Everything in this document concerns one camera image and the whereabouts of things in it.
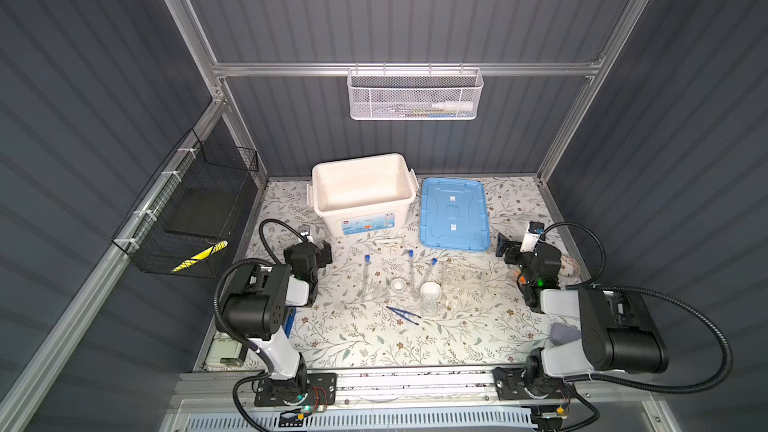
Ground blue-capped test tube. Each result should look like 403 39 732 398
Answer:
361 254 371 300
419 258 438 287
408 249 418 300

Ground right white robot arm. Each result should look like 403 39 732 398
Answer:
495 232 669 384

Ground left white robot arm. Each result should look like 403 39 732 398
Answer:
213 240 333 390

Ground floral tape roll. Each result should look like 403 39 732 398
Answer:
559 255 581 278

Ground clear acrylic tube rack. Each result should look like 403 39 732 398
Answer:
441 267 489 305

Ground white plastic storage bin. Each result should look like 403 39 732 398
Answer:
306 153 419 238

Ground small white dish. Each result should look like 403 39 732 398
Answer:
390 278 408 293

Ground blue plastic bin lid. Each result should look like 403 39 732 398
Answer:
419 177 490 252

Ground blue tweezers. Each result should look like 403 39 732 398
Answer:
387 306 422 325

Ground green white small device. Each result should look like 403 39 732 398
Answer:
203 333 248 371

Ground white bottle in basket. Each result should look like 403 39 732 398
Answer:
429 101 475 114

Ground blue handled tool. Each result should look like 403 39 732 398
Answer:
283 307 297 337

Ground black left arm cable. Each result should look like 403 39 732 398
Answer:
212 218 310 432

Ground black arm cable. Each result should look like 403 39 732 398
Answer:
212 218 310 432
539 221 734 396

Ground black wire mesh basket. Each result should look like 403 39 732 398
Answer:
113 133 260 279

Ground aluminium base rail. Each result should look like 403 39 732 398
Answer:
179 365 601 409

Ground white wire mesh basket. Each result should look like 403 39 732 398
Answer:
346 66 484 121

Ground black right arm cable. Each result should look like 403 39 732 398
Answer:
539 221 734 396

